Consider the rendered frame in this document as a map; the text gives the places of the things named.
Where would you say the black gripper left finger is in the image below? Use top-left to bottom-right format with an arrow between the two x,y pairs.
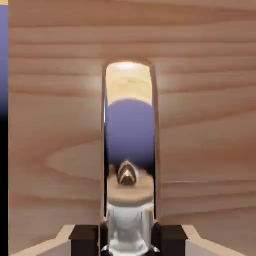
11,224 -> 100,256

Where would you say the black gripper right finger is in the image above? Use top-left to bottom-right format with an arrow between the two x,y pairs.
158,224 -> 244,256

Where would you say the shiny curved metal handle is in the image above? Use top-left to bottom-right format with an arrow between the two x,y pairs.
100,57 -> 162,256

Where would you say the light wood cabinet door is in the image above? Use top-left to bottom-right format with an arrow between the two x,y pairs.
7,0 -> 256,256

